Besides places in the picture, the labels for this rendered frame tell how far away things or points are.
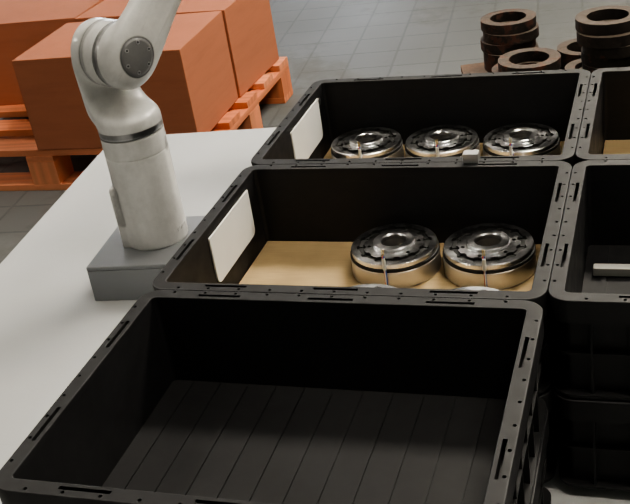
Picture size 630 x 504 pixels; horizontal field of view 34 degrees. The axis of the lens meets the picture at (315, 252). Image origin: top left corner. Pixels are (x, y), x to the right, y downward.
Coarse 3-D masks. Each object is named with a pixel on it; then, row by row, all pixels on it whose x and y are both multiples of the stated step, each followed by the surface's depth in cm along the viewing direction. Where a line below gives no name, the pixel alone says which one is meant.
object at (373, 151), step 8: (360, 128) 154; (368, 128) 154; (376, 128) 153; (384, 128) 153; (344, 136) 152; (384, 136) 150; (392, 136) 150; (400, 136) 149; (336, 144) 150; (344, 144) 150; (384, 144) 147; (392, 144) 147; (336, 152) 148; (344, 152) 147; (352, 152) 147; (368, 152) 146; (376, 152) 145; (384, 152) 146
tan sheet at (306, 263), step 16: (272, 256) 130; (288, 256) 129; (304, 256) 128; (320, 256) 128; (336, 256) 127; (256, 272) 127; (272, 272) 126; (288, 272) 126; (304, 272) 125; (320, 272) 124; (336, 272) 124; (352, 272) 123; (416, 288) 118; (432, 288) 117; (448, 288) 117; (512, 288) 115; (528, 288) 114
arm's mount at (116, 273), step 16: (192, 224) 158; (112, 240) 157; (96, 256) 153; (112, 256) 153; (128, 256) 152; (144, 256) 151; (160, 256) 150; (96, 272) 151; (112, 272) 150; (128, 272) 150; (144, 272) 149; (96, 288) 152; (112, 288) 152; (128, 288) 151; (144, 288) 151
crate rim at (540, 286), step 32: (224, 192) 124; (160, 288) 106; (192, 288) 105; (224, 288) 104; (256, 288) 103; (288, 288) 102; (320, 288) 101; (352, 288) 100; (384, 288) 99; (544, 288) 95
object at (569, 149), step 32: (576, 96) 134; (288, 128) 141; (576, 128) 126; (256, 160) 132; (288, 160) 130; (320, 160) 129; (352, 160) 127; (384, 160) 126; (416, 160) 124; (448, 160) 123; (480, 160) 122; (512, 160) 120; (544, 160) 119
